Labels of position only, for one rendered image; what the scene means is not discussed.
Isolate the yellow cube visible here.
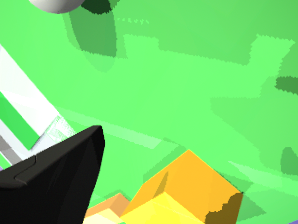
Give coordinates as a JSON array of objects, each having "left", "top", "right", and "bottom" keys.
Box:
[{"left": 120, "top": 149, "right": 243, "bottom": 224}]

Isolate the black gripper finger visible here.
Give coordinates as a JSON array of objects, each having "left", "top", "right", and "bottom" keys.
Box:
[{"left": 0, "top": 125, "right": 105, "bottom": 224}]

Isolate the white golf ball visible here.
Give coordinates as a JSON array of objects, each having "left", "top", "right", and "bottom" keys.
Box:
[{"left": 29, "top": 0, "right": 85, "bottom": 15}]

